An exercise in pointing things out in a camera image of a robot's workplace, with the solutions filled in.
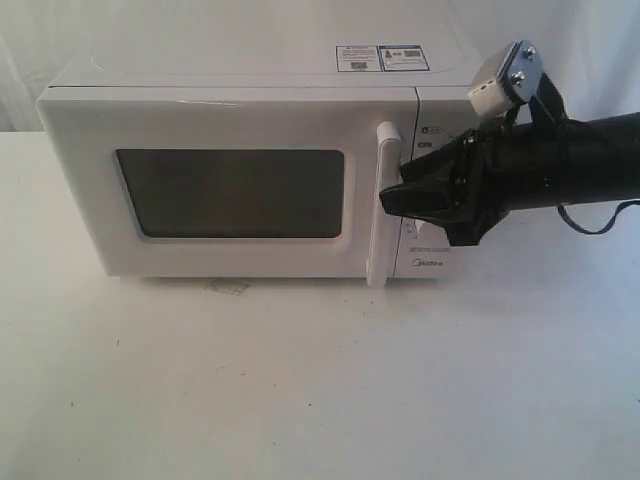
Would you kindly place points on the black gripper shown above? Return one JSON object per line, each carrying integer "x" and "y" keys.
{"x": 467, "y": 204}

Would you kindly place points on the white microwave door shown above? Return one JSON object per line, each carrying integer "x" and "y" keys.
{"x": 233, "y": 182}

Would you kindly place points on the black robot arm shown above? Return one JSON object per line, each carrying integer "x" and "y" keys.
{"x": 572, "y": 163}

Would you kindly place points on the white microwave oven body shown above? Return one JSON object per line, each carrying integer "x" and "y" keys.
{"x": 291, "y": 44}

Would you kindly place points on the blue white warning sticker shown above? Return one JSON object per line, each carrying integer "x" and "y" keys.
{"x": 381, "y": 59}

